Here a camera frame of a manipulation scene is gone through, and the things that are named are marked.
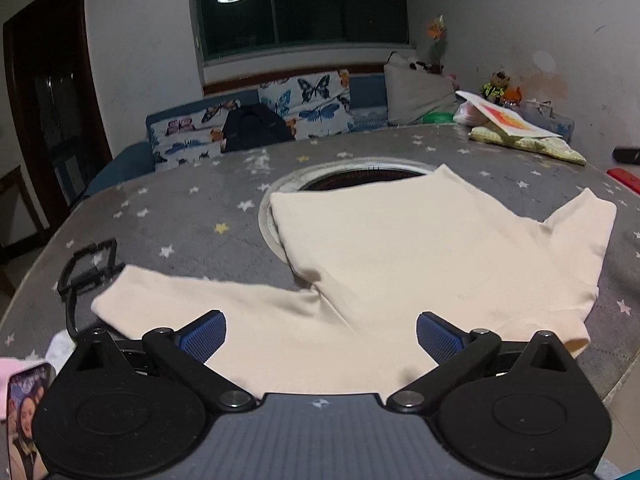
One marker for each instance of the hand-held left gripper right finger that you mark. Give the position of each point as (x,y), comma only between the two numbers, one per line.
(439,336)

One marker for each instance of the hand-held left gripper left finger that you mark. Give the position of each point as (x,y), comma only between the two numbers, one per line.
(204,336)

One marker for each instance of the cream long-sleeve shirt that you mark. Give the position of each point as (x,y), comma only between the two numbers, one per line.
(410,260)

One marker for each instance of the grey star-print tablecloth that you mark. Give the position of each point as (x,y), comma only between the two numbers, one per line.
(200,220)

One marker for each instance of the white cloth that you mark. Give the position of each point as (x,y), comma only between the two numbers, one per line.
(61,349)

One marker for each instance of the round metal-rimmed table heater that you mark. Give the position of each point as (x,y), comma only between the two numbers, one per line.
(350,177)

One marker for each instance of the blue sofa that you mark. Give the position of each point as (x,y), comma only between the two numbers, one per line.
(125,165)

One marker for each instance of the smartphone with photo screen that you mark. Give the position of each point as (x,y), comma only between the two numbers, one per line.
(27,425)

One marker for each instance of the butterfly print cushion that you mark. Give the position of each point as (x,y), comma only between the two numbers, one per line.
(312,102)
(187,137)

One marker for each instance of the black backpack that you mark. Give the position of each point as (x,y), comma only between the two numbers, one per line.
(255,129)

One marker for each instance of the yellow-green floral cloth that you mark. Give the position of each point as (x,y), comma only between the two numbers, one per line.
(545,147)

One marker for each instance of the green round lid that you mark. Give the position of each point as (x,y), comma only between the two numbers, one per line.
(437,118)

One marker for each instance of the white plastic bag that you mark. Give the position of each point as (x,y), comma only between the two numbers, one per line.
(470,114)

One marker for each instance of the white paper with orange print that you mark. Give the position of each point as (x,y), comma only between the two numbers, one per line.
(505,119)

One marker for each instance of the grey pillow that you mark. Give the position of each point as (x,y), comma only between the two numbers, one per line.
(417,95)

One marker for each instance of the red flat object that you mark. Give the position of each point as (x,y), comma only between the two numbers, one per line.
(626,179)

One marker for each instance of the light blue box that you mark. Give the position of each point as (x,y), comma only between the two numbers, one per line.
(562,124)

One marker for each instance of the orange plush toy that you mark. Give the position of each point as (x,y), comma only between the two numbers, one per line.
(514,95)

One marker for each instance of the brown teddy bear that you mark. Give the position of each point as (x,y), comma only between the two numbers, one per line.
(496,86)

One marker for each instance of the dark wooden door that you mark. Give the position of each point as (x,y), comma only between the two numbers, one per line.
(50,125)

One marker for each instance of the black flat object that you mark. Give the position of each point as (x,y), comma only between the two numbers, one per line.
(627,155)

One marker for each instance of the black and white plush toy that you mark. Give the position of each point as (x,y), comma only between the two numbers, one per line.
(419,64)

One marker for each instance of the orange artificial flower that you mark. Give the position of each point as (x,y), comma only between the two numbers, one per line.
(436,30)

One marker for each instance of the dark glass window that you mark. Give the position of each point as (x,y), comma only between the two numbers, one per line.
(305,2)

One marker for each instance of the black plastic folding frame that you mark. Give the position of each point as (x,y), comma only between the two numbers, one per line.
(92,265)

